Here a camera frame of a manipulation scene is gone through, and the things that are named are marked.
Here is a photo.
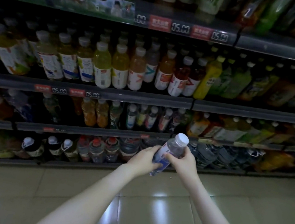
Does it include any person's left forearm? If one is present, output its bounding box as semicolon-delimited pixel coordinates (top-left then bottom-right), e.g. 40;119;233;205
32;153;138;224

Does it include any row of tea juice bottles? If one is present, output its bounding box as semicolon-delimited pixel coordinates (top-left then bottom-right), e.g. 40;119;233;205
0;14;295;116

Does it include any clear water bottle blue label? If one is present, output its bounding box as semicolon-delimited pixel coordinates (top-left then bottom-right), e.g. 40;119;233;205
149;129;191;182

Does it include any person's left hand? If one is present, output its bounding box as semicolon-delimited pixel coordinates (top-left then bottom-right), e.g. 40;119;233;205
125;141;166;181

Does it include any pack of orange soda bottles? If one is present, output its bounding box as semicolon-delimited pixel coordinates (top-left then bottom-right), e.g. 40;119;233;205
253;148;295;178

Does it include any short red black price strip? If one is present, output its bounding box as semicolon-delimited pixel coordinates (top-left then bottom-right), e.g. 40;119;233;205
33;82;102;101

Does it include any green pictured price label strip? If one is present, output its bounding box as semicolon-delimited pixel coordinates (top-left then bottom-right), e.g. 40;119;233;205
0;0;241;46

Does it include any yellow bottle yellow-arrow label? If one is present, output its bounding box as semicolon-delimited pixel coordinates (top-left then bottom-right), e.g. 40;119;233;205
108;43;133;90

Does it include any person's right hand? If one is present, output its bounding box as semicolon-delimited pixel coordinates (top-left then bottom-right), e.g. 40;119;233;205
160;143;203;189

